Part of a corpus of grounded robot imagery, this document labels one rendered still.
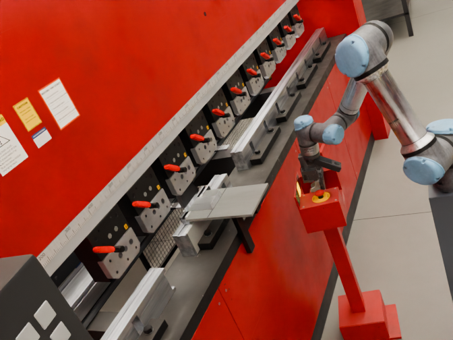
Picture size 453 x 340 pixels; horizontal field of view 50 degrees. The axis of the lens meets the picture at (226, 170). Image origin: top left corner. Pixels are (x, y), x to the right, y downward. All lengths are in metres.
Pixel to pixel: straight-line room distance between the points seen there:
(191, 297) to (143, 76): 0.72
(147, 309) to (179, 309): 0.10
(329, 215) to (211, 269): 0.55
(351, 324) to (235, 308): 0.76
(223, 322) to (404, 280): 1.24
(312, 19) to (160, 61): 2.07
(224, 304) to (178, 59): 0.87
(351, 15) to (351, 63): 2.03
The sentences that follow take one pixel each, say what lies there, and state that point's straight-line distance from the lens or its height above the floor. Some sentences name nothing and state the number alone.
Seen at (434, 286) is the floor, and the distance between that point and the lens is 2.61.
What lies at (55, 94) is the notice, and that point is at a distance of 1.34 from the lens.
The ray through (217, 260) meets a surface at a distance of 1.68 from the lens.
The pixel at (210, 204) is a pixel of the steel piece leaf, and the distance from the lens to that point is 1.70.
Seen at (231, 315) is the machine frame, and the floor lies 0.70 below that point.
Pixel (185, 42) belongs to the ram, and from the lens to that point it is 1.87.
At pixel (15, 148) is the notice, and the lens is 1.23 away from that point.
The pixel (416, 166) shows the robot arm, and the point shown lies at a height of 0.96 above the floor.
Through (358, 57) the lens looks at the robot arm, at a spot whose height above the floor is 1.34.
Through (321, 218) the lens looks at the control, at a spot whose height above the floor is 0.72.
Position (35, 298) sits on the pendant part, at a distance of 0.56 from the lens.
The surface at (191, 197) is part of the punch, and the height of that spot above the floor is 1.03.
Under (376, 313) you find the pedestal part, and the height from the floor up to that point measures 0.12.
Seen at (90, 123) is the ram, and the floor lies 1.49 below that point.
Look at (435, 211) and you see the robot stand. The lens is 1.85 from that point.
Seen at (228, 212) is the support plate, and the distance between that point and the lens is 1.65.
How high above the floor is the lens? 1.82
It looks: 25 degrees down
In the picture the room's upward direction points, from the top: 24 degrees counter-clockwise
